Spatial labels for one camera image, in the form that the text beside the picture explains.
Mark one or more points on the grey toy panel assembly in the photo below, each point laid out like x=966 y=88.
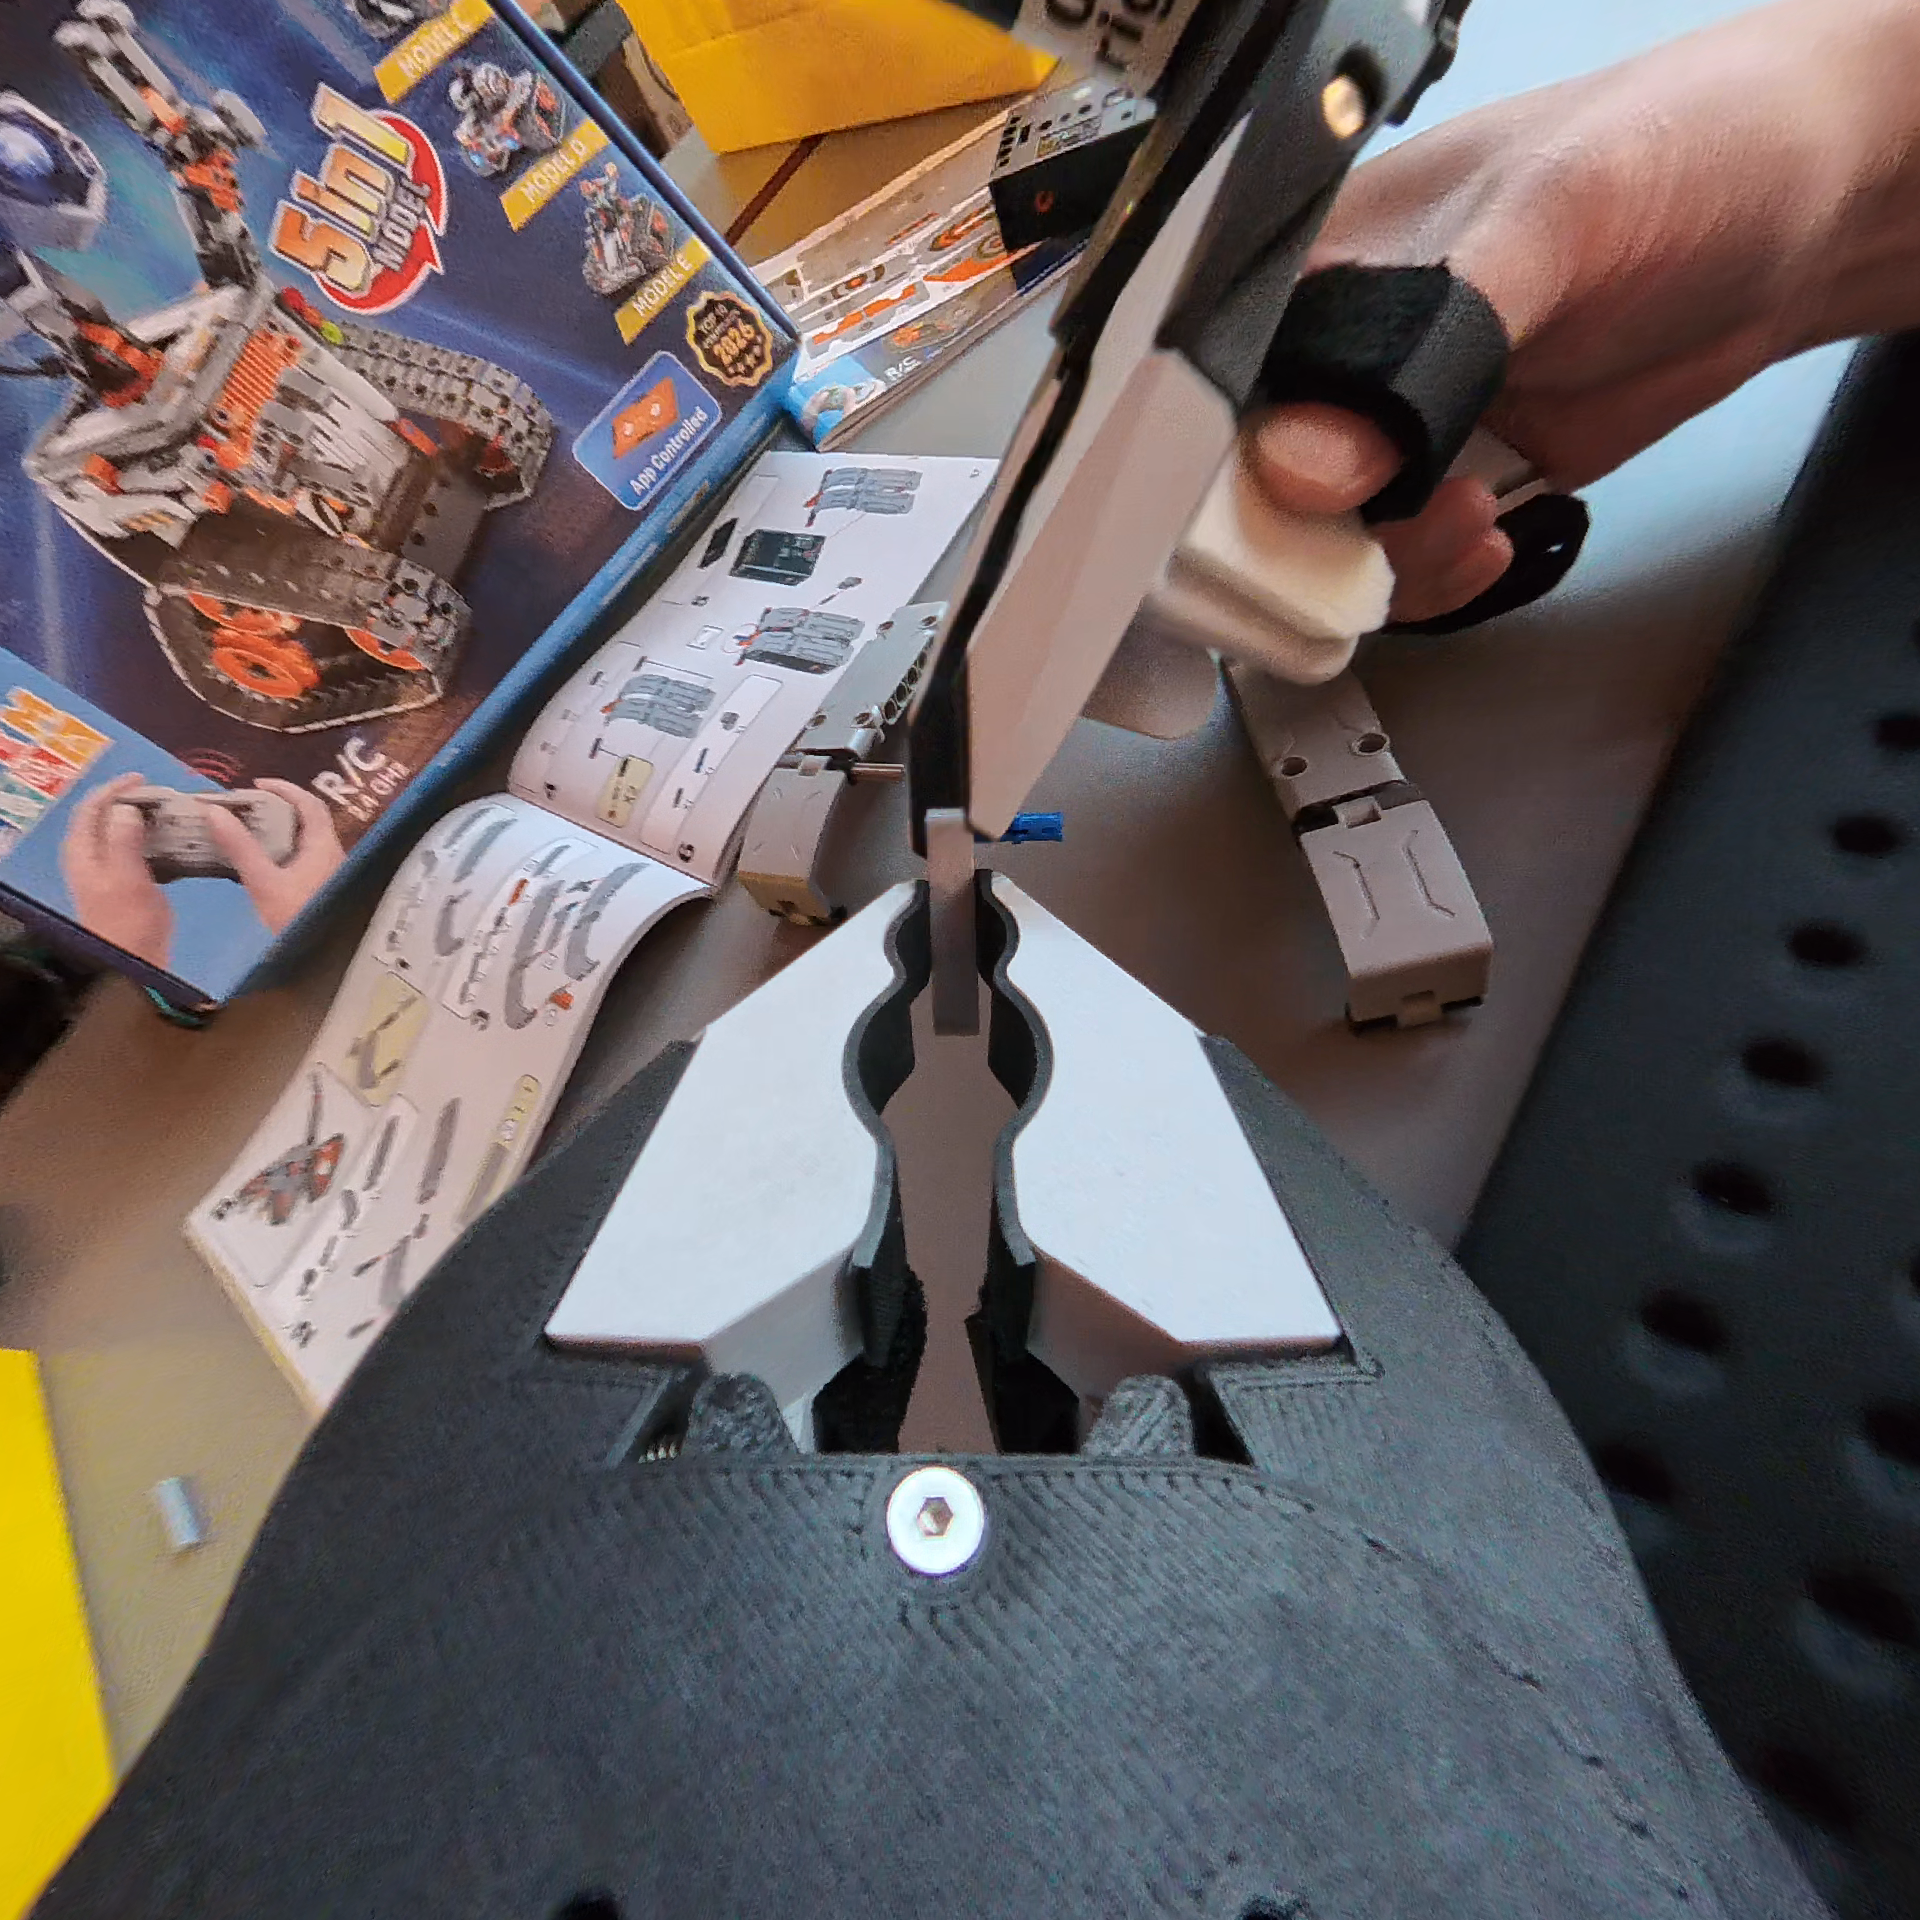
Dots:
x=1395 y=884
x=795 y=838

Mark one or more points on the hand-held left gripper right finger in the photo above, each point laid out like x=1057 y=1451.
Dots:
x=1154 y=1200

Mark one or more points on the blue cover booklet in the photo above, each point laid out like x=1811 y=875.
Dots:
x=856 y=398

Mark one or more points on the printed sticker sheet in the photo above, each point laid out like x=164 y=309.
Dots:
x=900 y=253

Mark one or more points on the person's right hand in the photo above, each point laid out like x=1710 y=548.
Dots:
x=1681 y=240

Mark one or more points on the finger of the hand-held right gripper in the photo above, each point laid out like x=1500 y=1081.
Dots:
x=1078 y=524

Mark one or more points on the yellow plastic bin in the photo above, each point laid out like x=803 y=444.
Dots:
x=840 y=66
x=43 y=1576

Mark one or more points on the blue toy pin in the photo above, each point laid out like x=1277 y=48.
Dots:
x=1036 y=827

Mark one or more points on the grey desk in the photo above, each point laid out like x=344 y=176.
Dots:
x=1200 y=838

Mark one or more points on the blue toy robot kit box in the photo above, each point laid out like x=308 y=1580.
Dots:
x=299 y=450

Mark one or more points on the black electronic module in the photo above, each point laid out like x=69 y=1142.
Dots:
x=1058 y=165

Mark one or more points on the open instruction booklet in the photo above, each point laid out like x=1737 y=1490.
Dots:
x=451 y=1049

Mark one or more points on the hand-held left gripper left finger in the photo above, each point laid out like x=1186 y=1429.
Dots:
x=720 y=1200

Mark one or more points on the black perforated chair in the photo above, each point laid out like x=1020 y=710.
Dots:
x=1723 y=1049

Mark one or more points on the small grey toy brick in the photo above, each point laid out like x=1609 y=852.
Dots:
x=953 y=931

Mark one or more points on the small light grey axle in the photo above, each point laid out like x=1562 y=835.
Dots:
x=181 y=1515

